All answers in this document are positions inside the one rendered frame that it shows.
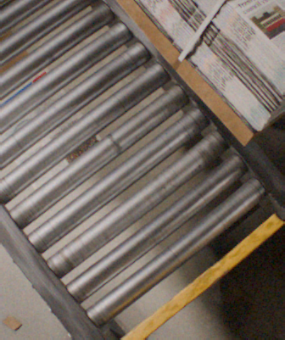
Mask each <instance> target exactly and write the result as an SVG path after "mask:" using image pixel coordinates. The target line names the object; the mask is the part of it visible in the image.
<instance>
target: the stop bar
mask: <svg viewBox="0 0 285 340"><path fill-rule="evenodd" d="M284 224H285V223H284V220H282V219H281V216H280V215H279V214H278V213H274V215H272V216H271V217H270V218H269V219H268V220H266V221H265V223H264V224H262V225H261V226H260V227H259V228H256V230H255V231H253V232H252V233H251V234H250V235H249V236H247V237H246V238H245V240H243V241H242V242H241V243H239V244H238V245H237V246H236V247H234V248H233V250H232V251H230V252H229V253H228V254H227V255H225V256H224V257H222V258H221V259H220V260H219V261H218V262H217V263H215V264H214V265H213V266H212V267H210V268H209V269H208V270H207V271H206V272H205V273H204V274H203V275H201V276H200V277H199V278H196V279H195V280H194V281H192V283H191V284H190V285H189V286H187V287H185V288H184V289H182V290H181V291H180V292H179V293H178V294H177V295H176V296H175V297H173V298H172V299H171V300H170V301H168V302H166V303H165V304H164V305H163V306H162V307H161V308H160V309H157V310H156V311H154V312H153V314H152V315H150V316H149V317H148V318H147V319H145V320H144V321H142V322H141V323H140V324H139V325H138V326H136V327H135V328H133V329H132V330H131V331H130V332H129V333H128V334H126V335H125V336H124V337H123V338H122V339H121V340H147V339H148V338H149V335H152V334H153V332H154V331H156V330H157V329H158V328H159V327H162V326H163V324H164V323H166V322H167V321H168V320H170V319H171V318H172V317H173V316H174V315H175V314H177V313H178V312H179V311H181V310H182V309H183V308H184V307H186V306H187V305H188V304H190V303H191V302H192V301H193V300H194V299H196V298H197V297H198V296H199V295H200V294H201V293H202V292H204V291H206V290H207V289H208V288H209V287H211V286H212V284H213V283H215V282H216V281H218V280H220V279H221V278H222V277H223V276H224V275H225V274H226V273H227V272H228V271H229V270H231V269H232V268H234V267H235V266H236V265H237V264H238V263H239V262H240V261H241V260H242V259H245V258H246V257H247V256H248V255H249V254H250V253H251V252H252V251H254V250H255V249H256V248H257V247H259V246H260V245H263V244H264V241H265V240H266V239H267V238H269V236H270V235H271V234H273V233H274V232H276V231H277V230H278V229H279V228H280V227H281V226H283V225H284Z"/></svg>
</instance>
